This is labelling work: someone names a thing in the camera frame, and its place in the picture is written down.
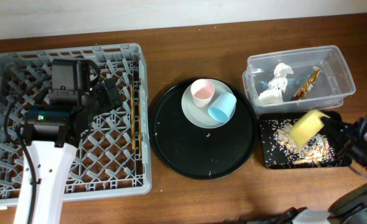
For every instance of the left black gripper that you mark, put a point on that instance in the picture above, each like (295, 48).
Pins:
(109, 92)

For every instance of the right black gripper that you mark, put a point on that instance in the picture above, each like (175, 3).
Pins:
(342, 133)

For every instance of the yellow plastic bowl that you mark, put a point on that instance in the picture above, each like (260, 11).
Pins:
(307, 127)

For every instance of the gold foil wrapper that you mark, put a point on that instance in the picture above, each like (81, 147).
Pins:
(305, 89)

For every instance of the food scraps and rice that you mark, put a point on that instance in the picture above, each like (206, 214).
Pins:
(308, 149)

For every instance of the white paper napkin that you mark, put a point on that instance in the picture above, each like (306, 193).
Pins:
(277, 86)

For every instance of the pink plastic cup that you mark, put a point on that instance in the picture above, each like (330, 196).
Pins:
(202, 91)

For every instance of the blue plastic cup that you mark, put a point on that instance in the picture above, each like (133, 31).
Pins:
(222, 108)

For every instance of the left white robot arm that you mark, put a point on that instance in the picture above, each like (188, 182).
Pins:
(52, 131)

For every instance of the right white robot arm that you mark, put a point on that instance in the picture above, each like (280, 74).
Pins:
(350, 208)

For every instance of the clear plastic waste bin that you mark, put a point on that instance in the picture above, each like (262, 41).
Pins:
(333, 84)

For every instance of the grey plastic dishwasher rack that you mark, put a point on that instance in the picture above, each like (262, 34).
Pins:
(105, 165)

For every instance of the black rectangular tray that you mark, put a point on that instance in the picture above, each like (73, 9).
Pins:
(273, 152)

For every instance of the grey round plate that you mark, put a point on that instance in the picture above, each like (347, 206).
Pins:
(197, 115)

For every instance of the round black serving tray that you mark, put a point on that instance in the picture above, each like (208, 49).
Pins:
(199, 153)

